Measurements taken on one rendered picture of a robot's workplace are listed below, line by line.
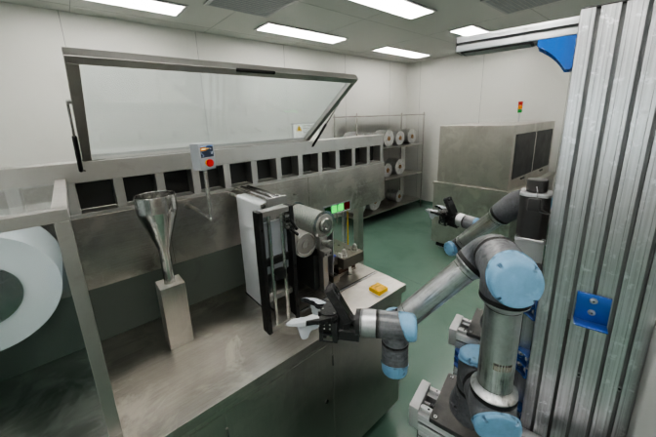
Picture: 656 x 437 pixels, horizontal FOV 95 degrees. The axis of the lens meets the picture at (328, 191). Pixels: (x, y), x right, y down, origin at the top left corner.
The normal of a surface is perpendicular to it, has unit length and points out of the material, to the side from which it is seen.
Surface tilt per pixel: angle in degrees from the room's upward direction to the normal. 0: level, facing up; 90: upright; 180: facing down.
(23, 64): 90
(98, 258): 90
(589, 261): 90
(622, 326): 90
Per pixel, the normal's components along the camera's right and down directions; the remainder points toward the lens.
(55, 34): 0.65, 0.15
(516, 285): -0.19, 0.11
